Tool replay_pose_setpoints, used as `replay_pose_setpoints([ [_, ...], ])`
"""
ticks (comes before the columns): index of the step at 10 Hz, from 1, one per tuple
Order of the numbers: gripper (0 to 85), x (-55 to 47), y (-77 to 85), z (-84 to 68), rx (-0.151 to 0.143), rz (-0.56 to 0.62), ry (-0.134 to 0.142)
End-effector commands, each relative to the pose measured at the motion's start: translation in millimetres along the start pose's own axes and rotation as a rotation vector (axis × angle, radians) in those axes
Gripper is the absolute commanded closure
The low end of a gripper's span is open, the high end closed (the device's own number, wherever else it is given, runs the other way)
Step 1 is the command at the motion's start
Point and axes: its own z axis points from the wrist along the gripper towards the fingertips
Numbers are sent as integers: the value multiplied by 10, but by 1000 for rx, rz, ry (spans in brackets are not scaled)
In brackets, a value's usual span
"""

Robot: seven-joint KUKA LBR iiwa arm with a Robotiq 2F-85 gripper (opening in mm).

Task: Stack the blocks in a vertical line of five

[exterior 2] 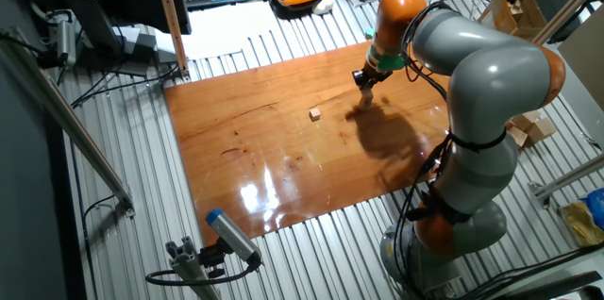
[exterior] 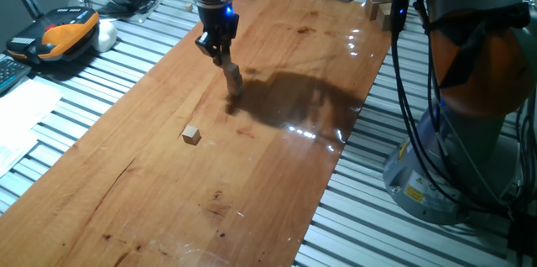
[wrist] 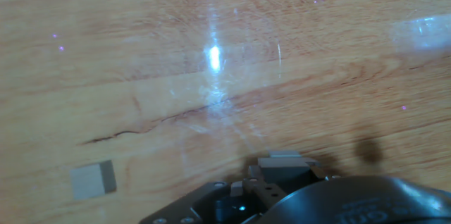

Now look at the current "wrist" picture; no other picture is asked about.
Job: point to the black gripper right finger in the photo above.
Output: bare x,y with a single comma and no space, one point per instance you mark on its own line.
322,174

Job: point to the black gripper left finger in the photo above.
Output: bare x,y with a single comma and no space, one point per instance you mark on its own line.
218,206

